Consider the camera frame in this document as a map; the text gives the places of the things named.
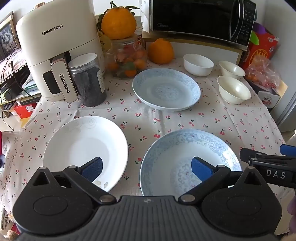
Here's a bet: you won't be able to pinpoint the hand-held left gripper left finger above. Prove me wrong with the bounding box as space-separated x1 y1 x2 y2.
31 157 117 205

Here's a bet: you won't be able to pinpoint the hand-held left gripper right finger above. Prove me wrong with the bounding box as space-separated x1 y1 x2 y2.
178 156 265 205

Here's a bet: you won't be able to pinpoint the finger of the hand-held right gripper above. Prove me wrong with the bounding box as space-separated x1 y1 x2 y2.
280 144 296 156
239 148 296 166

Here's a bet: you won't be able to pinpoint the white plate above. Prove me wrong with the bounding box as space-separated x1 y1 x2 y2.
43 116 129 193

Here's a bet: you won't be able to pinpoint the blue patterned plate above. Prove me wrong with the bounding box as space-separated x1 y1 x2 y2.
139 129 242 197
132 68 201 112

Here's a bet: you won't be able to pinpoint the cream bowl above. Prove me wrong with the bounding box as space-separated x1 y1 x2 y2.
218 61 246 80
217 76 251 105

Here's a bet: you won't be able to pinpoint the white bowl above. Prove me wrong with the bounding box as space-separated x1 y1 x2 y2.
183 54 214 77

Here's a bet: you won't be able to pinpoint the white refrigerator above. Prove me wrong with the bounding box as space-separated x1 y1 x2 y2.
276 88 296 132

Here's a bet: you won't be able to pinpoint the white carton red print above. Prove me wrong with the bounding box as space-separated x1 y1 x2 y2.
248 80 288 110

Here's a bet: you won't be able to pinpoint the cherry print tablecloth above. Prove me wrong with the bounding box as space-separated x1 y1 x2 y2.
0 57 287 241

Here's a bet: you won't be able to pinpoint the clear bag orange snacks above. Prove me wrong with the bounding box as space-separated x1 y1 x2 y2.
245 54 282 90

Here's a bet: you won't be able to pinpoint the plastic jar dark contents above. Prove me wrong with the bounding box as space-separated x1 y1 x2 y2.
68 53 107 107

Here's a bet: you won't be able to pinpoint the red flat box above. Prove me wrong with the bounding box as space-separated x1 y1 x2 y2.
10 103 37 118

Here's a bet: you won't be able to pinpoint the red printed box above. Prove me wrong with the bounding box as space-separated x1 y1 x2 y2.
240 32 279 67

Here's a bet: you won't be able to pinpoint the white wooden stand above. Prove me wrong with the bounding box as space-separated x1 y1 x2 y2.
142 31 243 67

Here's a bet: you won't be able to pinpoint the black electronic box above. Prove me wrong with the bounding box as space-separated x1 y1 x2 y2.
0 67 31 101

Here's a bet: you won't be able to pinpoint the glass jar with fruit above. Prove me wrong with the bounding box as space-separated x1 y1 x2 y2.
105 33 148 80

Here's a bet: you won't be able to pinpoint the green purple plastic toy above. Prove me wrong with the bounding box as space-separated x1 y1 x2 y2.
251 22 266 47

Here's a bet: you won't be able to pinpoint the orange with stem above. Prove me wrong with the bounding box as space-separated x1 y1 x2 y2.
148 38 174 65

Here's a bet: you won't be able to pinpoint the white lace cloth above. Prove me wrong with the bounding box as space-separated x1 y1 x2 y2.
0 47 29 80

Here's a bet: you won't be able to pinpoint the cream air fryer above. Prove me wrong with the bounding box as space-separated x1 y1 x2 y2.
16 4 104 102

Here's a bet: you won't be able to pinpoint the large orange with leaves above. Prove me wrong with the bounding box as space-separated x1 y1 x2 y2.
97 1 140 40

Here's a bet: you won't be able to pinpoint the black microwave oven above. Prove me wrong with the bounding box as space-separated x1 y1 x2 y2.
149 0 257 50

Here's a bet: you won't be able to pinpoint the stack of white tubs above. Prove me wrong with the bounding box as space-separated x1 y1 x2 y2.
134 16 144 37

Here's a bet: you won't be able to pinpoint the framed cat picture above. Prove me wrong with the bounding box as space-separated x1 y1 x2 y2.
0 11 18 61

